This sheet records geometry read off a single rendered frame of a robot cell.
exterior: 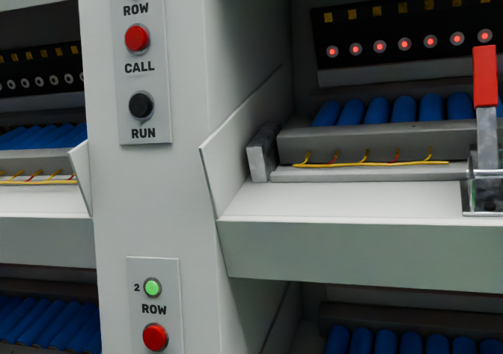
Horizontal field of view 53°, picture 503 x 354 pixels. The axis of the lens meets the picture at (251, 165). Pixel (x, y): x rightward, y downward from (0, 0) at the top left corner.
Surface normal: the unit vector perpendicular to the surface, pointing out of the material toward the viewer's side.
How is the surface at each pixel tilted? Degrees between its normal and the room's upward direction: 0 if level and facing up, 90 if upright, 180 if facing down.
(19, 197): 21
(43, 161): 112
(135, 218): 90
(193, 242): 90
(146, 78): 90
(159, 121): 90
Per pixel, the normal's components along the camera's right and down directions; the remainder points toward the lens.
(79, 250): -0.31, 0.44
